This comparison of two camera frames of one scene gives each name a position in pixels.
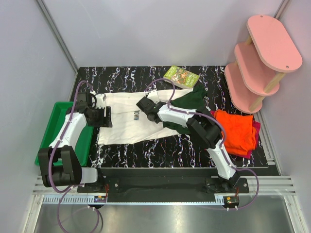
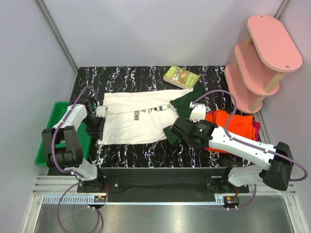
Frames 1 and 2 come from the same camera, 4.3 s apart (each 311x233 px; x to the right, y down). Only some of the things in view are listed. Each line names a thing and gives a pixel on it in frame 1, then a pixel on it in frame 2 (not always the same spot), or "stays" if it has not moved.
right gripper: [156, 103] -> [189, 121]
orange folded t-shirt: [240, 135] stays
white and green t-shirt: [129, 122] stays
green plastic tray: [52, 128] stays
